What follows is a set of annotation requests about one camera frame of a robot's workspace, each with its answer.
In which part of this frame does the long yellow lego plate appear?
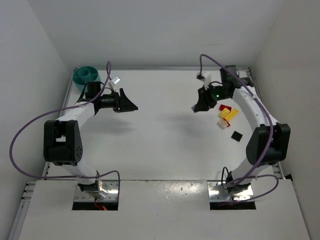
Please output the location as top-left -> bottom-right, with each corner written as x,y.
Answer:
224,108 -> 239,122

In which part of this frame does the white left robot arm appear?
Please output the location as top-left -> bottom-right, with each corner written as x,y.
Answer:
43,81 -> 139,200

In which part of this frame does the white lego brick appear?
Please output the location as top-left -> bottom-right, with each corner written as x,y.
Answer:
217,119 -> 230,129

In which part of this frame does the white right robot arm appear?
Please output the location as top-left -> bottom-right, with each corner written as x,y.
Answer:
192,65 -> 291,193

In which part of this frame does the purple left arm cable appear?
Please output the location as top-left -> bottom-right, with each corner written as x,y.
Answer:
9,61 -> 121,204

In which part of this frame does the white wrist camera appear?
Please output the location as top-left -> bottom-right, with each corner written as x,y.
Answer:
196,71 -> 212,90
108,76 -> 121,92

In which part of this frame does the red lego plate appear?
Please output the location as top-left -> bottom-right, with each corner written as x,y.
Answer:
219,104 -> 232,111

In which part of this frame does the small yellow lego plate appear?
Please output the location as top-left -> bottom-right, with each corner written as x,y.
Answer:
218,108 -> 231,119

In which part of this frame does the teal divided round container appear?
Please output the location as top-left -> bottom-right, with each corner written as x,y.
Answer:
72,66 -> 101,92

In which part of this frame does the black lego plate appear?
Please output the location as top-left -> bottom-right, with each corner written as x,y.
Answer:
231,131 -> 243,142

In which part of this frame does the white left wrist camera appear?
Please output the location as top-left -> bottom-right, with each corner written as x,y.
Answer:
108,76 -> 121,92

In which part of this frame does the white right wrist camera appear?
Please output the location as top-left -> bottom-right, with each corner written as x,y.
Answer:
196,71 -> 212,90

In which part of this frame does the white front cover board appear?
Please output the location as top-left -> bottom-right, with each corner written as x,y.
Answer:
19,180 -> 309,240

